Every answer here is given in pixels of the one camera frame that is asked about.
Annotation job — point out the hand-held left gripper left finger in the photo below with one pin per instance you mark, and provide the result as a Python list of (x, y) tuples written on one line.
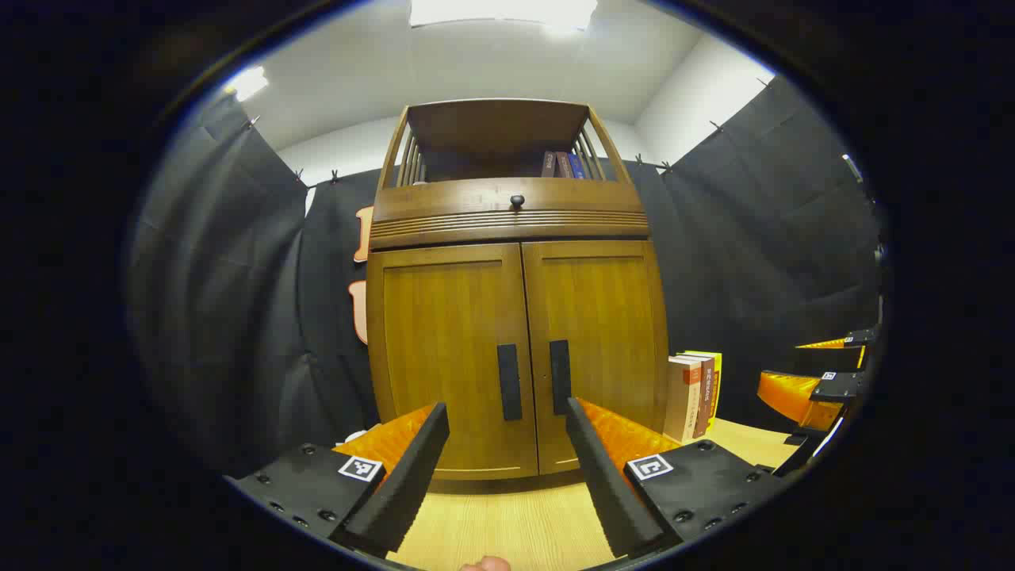
[(412, 468)]

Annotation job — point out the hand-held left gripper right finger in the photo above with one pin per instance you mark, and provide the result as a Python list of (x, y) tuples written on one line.
[(603, 484)]

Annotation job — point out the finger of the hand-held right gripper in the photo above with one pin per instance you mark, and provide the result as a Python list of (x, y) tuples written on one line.
[(860, 339), (793, 392)]

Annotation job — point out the wooden shoe cabinet door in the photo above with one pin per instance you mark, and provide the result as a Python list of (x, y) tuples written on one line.
[(610, 317), (444, 333)]

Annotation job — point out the wooden double-door shoe cabinet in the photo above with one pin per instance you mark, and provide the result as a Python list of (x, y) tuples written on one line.
[(492, 131)]

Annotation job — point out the small black block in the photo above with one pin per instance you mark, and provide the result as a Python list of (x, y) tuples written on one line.
[(796, 437)]

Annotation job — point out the white crumpled object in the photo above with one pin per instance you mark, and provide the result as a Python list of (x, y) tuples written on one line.
[(355, 436)]

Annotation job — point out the brown red spine book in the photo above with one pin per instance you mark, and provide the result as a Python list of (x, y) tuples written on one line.
[(706, 396)]

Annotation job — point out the cream book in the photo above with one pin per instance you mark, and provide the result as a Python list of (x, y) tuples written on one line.
[(680, 400)]

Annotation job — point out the black backdrop cloth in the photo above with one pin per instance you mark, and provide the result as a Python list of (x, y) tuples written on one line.
[(222, 277)]

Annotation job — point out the wooden drawer with black knob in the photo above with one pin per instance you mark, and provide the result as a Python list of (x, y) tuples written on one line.
[(452, 198)]

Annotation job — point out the blue book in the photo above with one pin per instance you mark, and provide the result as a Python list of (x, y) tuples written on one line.
[(578, 166)]

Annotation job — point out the reddish brown book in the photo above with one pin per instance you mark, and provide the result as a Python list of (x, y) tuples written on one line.
[(564, 165)]

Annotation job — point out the small ceiling light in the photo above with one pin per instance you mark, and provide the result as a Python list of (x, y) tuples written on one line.
[(247, 82)]

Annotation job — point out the large ceiling light panel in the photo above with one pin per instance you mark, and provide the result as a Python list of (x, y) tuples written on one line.
[(499, 12)]

